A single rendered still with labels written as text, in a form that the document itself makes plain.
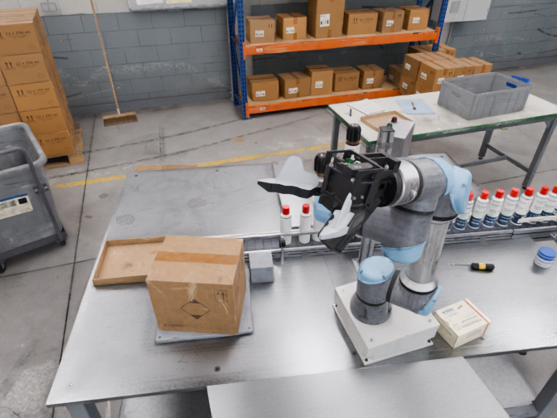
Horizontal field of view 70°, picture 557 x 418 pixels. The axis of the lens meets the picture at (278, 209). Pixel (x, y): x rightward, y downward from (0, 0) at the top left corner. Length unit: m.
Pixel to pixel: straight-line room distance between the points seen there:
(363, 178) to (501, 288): 1.47
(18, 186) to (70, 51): 2.95
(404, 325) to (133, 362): 0.97
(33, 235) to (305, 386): 2.50
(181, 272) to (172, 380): 0.37
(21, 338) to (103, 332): 1.37
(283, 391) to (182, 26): 4.96
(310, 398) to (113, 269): 1.03
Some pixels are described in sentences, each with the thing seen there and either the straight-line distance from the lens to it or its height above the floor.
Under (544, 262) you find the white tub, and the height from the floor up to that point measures 0.86.
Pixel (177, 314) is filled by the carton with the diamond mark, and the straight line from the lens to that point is 1.54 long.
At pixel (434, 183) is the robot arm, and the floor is 1.75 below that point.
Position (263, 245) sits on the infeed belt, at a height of 0.87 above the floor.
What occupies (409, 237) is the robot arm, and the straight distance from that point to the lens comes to 0.75.
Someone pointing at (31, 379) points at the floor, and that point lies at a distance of 2.83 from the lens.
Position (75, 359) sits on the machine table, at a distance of 1.69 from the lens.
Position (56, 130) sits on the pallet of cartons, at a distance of 4.62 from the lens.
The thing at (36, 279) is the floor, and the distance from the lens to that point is 3.41.
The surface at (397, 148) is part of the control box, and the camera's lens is 1.54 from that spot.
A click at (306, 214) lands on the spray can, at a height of 1.05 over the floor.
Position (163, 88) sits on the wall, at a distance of 5.94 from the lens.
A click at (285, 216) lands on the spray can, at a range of 1.77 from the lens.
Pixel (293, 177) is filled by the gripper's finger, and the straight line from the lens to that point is 0.61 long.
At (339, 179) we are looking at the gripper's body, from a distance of 0.59.
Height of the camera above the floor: 2.11
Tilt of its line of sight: 36 degrees down
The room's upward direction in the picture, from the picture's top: straight up
